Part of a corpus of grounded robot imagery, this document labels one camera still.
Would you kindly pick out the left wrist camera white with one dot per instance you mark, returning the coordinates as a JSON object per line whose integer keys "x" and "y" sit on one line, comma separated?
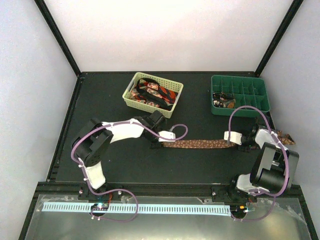
{"x": 166, "y": 136}

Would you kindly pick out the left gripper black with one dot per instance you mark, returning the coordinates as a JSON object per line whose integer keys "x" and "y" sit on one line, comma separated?
{"x": 152, "y": 145}

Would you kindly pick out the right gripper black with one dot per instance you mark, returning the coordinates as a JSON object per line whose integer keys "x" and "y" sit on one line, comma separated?
{"x": 245, "y": 149}

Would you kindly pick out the cream plastic basket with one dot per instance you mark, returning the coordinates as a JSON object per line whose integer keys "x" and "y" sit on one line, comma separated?
{"x": 169, "y": 84}

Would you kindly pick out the left controller board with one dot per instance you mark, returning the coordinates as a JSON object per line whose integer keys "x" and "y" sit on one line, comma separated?
{"x": 102, "y": 204}

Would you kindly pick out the right black frame post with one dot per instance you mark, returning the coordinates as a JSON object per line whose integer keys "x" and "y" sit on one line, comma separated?
{"x": 281, "y": 30}

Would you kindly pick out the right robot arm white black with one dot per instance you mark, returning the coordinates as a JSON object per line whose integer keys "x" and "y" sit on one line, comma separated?
{"x": 274, "y": 167}

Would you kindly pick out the right controller board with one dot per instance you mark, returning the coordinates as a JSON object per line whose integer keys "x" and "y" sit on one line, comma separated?
{"x": 238, "y": 211}

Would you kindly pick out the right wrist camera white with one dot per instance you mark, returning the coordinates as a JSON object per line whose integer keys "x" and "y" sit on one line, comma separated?
{"x": 233, "y": 137}

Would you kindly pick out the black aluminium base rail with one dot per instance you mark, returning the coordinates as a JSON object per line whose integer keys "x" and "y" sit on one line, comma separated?
{"x": 221, "y": 193}

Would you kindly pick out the light blue slotted cable duct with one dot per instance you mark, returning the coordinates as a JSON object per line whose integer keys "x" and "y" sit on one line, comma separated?
{"x": 155, "y": 209}

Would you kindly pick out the pink floral black tie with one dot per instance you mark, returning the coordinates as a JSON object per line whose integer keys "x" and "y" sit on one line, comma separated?
{"x": 142, "y": 93}

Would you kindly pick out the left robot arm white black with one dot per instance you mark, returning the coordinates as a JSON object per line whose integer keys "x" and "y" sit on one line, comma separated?
{"x": 95, "y": 137}

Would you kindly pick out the black frame post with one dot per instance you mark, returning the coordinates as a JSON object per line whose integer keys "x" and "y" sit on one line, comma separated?
{"x": 48, "y": 17}
{"x": 281, "y": 30}

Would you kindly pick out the brown floral tie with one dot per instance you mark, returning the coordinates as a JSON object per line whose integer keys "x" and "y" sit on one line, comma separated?
{"x": 205, "y": 144}

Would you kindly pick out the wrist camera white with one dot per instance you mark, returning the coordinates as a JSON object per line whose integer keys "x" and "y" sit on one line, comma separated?
{"x": 166, "y": 136}
{"x": 233, "y": 137}

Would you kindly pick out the red black striped tie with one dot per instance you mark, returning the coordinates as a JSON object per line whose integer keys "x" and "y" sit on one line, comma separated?
{"x": 168, "y": 96}

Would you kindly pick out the rolled dark floral tie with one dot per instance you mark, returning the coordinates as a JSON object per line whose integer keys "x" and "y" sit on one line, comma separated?
{"x": 223, "y": 100}

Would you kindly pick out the controller board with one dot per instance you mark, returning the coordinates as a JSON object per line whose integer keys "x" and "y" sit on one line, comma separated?
{"x": 238, "y": 211}
{"x": 102, "y": 204}

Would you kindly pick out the left black frame post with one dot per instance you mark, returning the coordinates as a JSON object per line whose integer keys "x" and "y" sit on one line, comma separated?
{"x": 48, "y": 17}

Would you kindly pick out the green divided organizer tray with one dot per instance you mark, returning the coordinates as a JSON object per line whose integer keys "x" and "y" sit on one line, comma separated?
{"x": 248, "y": 91}

